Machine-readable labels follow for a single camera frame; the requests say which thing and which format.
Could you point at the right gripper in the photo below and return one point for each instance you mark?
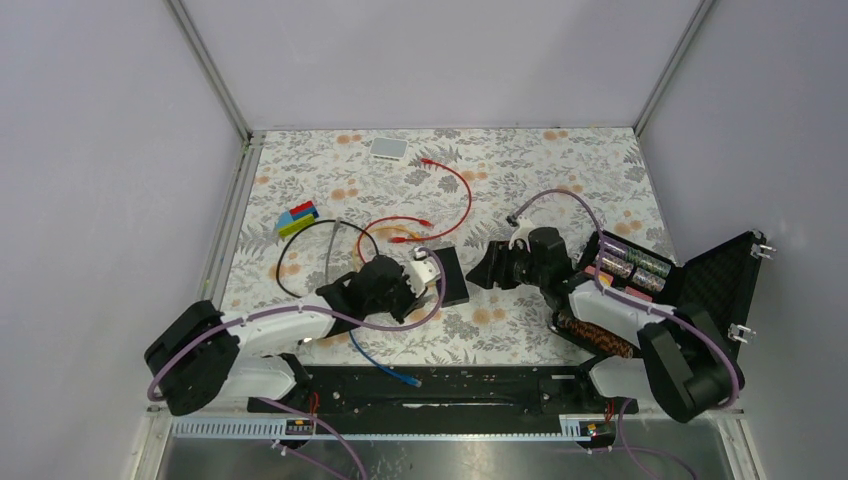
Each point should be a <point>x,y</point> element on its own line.
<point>495,268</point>

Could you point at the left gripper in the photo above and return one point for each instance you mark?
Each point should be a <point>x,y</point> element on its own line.
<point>411,299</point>

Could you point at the black network switch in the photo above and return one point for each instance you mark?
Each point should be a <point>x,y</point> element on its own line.
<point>456,292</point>

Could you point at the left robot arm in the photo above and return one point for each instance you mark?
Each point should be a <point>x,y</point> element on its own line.
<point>206,355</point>

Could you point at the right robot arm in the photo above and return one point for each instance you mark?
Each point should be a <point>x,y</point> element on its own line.
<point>656,331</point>

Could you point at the floral table mat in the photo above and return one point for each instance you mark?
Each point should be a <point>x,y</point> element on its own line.
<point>453,188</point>

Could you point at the colourful toy brick stack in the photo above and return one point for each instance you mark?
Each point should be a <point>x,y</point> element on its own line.
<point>294,220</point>

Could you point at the black case with chips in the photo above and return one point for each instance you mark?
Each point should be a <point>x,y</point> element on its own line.
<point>720,281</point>

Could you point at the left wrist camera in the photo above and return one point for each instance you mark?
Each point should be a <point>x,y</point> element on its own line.
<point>422,271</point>

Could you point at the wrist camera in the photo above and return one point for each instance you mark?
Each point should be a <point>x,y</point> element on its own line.
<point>520,237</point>
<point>422,271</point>

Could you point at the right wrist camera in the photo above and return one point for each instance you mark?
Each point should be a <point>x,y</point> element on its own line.
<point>520,237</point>

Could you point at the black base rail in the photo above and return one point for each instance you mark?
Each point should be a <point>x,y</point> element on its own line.
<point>451,400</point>

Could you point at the white small switch box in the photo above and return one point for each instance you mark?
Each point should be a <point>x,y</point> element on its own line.
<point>388,148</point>

